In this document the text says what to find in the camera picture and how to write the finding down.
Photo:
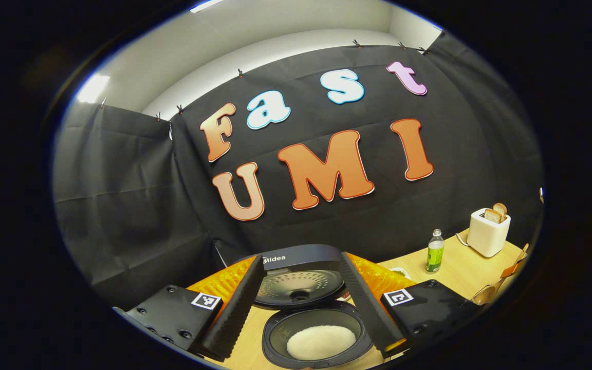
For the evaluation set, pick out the black backdrop cloth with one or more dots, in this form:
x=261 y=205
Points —
x=301 y=226

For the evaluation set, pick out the white rice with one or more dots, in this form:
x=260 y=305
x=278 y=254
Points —
x=321 y=341

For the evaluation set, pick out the toast bread slice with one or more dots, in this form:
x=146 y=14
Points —
x=492 y=215
x=500 y=208

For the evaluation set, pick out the dark grey rice cooker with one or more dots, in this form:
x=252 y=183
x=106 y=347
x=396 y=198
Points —
x=301 y=257

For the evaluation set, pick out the white divided bean dish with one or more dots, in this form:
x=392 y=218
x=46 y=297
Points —
x=400 y=272

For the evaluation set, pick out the wooden spoon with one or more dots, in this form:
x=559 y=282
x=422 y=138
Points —
x=486 y=296

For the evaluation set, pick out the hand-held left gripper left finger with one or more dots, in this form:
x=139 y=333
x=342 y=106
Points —
x=234 y=308

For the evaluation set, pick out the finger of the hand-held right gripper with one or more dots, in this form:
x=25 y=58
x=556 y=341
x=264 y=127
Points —
x=513 y=270

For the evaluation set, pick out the green label plastic bottle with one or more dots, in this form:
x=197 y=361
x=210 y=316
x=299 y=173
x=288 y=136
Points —
x=435 y=257

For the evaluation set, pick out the ceiling light panel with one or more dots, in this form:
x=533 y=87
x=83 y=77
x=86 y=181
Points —
x=206 y=5
x=93 y=88

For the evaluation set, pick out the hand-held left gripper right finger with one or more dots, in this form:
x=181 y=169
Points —
x=368 y=303

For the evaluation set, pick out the white toaster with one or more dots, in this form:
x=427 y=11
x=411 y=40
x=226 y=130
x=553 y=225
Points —
x=487 y=236

